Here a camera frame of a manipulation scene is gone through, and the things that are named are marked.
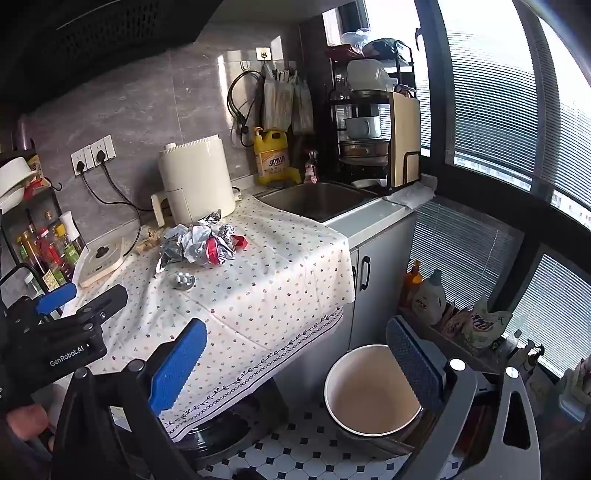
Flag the black range hood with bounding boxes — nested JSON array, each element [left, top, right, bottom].
[[0, 0, 259, 116]]

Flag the person's left hand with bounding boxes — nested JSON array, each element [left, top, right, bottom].
[[6, 405, 51, 445]]

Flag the coiled black hanging cable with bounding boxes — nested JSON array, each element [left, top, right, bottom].
[[227, 69, 262, 148]]

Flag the black power cable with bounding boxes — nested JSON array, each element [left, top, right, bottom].
[[74, 159, 139, 206], [95, 150, 144, 252]]

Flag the white enamel pot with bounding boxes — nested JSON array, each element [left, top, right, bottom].
[[344, 116, 383, 140]]

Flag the red label sauce bottle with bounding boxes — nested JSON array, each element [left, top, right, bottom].
[[37, 228, 58, 278]]

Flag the white round bin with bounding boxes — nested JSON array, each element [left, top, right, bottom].
[[323, 344, 423, 441]]

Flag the person's left forearm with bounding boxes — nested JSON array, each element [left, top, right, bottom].
[[0, 436, 54, 480]]

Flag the laundry detergent pouch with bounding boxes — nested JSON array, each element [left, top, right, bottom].
[[455, 295, 513, 356]]

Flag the yellow dish soap bottle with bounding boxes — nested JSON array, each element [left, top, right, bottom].
[[252, 126, 291, 185]]

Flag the cream air fryer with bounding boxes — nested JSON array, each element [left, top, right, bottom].
[[151, 138, 241, 228]]

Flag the white wall socket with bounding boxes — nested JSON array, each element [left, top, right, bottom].
[[91, 135, 115, 168], [71, 146, 94, 176]]

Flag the white window blind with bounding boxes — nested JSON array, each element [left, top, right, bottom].
[[409, 198, 525, 315], [445, 0, 555, 190], [503, 251, 591, 370], [549, 14, 591, 222]]

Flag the white detergent bottle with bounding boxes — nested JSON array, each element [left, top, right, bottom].
[[412, 269, 448, 326]]

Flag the white sink cabinet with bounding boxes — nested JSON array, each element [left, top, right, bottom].
[[323, 203, 419, 370]]

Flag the silver snack wrapper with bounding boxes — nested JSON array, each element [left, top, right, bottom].
[[156, 240, 185, 274]]

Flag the teal plastic container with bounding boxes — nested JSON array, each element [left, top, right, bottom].
[[556, 392, 591, 423]]

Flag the striped hanging plastic bag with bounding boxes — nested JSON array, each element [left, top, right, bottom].
[[263, 62, 295, 131]]

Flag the wooden cutting board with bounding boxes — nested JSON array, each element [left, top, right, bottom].
[[387, 91, 422, 188]]

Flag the green label oil bottle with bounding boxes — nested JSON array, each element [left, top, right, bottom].
[[62, 244, 85, 271]]

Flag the clear hanging plastic bag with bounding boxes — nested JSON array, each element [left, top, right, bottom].
[[291, 74, 315, 136]]

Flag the small pink spray bottle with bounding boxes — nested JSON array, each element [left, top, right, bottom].
[[302, 148, 320, 184]]

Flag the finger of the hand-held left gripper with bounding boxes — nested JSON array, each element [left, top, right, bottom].
[[64, 284, 129, 332], [0, 264, 78, 325]]

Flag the orange bottle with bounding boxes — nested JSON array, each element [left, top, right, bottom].
[[403, 260, 423, 310]]

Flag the black dish rack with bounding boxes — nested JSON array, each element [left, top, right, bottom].
[[329, 39, 423, 185]]

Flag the black spice rack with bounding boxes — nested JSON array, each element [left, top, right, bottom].
[[0, 152, 88, 301]]

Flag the white bowl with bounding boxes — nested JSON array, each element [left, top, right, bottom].
[[0, 157, 38, 198]]

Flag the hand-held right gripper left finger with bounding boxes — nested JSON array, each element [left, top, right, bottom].
[[48, 318, 208, 480]]

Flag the white capped seasoning bottle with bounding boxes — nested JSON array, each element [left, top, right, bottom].
[[59, 211, 86, 252]]

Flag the white plastic container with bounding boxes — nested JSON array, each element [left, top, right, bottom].
[[346, 59, 398, 93]]

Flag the white dish cloth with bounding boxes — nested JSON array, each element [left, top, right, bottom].
[[383, 178, 437, 208]]

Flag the steel pot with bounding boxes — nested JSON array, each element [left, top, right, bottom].
[[339, 138, 391, 164]]

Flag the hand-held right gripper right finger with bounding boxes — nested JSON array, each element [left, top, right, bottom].
[[385, 315, 542, 480]]

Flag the cream induction cooker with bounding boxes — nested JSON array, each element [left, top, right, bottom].
[[76, 236, 126, 288]]

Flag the steel sink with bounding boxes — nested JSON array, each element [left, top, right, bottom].
[[254, 181, 379, 221]]

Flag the tan wrapper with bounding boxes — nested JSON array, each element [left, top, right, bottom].
[[135, 227, 166, 254]]

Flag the floral dotted tablecloth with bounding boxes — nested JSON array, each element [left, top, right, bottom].
[[69, 194, 356, 444]]

